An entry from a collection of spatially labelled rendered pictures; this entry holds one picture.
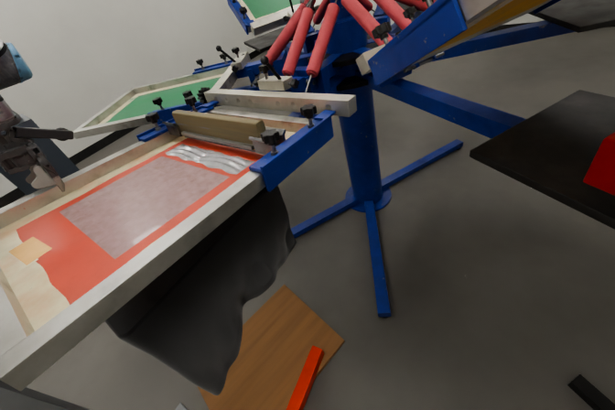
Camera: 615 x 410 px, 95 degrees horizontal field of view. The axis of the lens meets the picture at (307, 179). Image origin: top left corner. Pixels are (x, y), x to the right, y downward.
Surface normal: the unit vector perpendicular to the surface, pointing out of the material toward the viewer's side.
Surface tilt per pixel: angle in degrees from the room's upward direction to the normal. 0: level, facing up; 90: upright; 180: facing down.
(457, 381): 0
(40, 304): 7
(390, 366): 0
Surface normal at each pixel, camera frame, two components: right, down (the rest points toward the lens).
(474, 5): -0.87, 0.44
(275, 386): -0.23, -0.75
